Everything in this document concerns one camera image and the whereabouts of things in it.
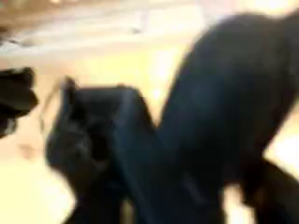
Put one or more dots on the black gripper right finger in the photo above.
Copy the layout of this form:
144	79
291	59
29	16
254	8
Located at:
277	199

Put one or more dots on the black sock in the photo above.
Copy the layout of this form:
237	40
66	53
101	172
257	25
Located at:
224	93

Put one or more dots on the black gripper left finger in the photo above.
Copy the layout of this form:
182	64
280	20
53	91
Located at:
96	208

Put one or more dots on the black perforated panel with heart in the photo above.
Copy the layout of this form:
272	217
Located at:
15	93

